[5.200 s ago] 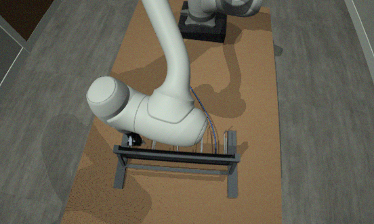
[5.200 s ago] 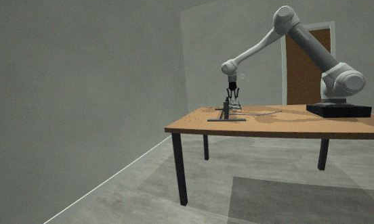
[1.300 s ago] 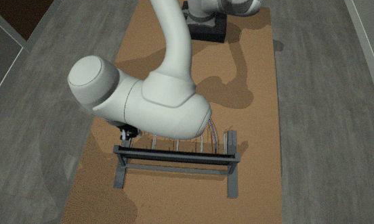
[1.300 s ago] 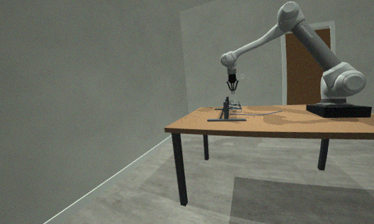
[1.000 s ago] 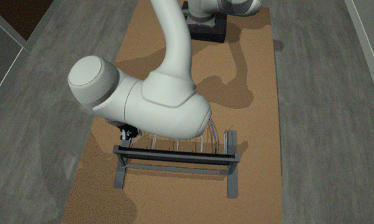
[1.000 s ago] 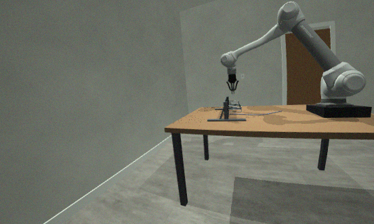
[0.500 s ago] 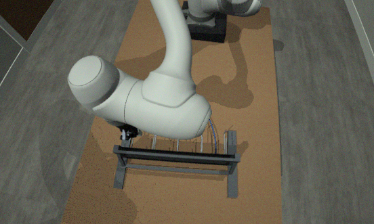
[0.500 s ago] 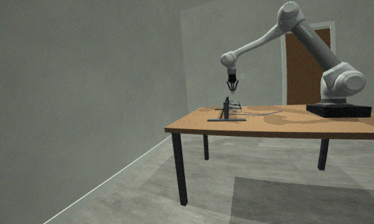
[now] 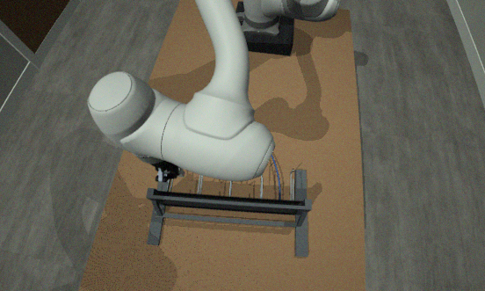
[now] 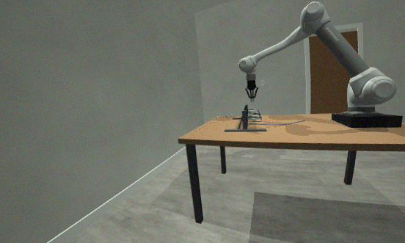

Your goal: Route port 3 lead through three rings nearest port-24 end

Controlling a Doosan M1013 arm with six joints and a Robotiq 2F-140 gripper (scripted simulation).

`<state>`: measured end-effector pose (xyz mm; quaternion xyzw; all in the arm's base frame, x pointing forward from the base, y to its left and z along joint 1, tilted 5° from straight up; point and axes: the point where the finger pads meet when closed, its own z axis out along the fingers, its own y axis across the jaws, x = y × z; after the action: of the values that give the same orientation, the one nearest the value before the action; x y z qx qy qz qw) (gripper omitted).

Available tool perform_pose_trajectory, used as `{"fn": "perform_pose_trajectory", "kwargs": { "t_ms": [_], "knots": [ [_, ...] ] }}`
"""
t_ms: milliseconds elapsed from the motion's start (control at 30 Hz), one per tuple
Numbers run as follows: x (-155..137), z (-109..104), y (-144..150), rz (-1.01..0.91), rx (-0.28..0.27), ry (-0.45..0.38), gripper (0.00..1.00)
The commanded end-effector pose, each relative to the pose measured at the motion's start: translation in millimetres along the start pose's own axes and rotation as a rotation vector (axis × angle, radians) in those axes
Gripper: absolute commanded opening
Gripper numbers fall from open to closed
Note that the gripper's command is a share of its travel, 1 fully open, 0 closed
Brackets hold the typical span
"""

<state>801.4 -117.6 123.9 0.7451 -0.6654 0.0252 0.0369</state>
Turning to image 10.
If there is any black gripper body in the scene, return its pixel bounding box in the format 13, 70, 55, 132
247, 80, 256, 90

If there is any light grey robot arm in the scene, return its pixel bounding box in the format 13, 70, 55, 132
238, 1, 397, 116

